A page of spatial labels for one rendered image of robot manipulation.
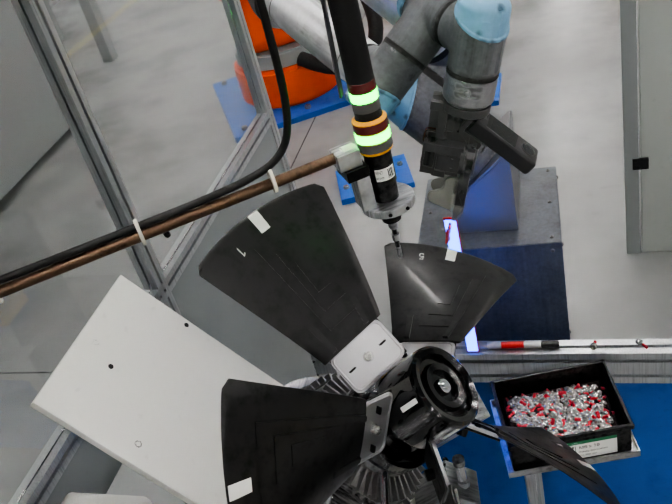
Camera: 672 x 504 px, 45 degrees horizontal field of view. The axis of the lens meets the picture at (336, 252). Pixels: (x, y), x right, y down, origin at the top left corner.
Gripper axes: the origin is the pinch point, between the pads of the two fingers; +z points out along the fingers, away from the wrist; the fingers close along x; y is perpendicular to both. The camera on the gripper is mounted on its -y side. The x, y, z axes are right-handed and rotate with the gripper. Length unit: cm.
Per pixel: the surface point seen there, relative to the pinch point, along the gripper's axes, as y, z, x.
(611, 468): -43, 68, -14
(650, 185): -62, 81, -158
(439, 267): 1.5, 9.5, 2.6
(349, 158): 13.6, -23.3, 26.9
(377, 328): 7.5, 2.8, 27.1
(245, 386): 18, -8, 52
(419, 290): 3.7, 10.1, 8.8
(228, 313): 56, 75, -42
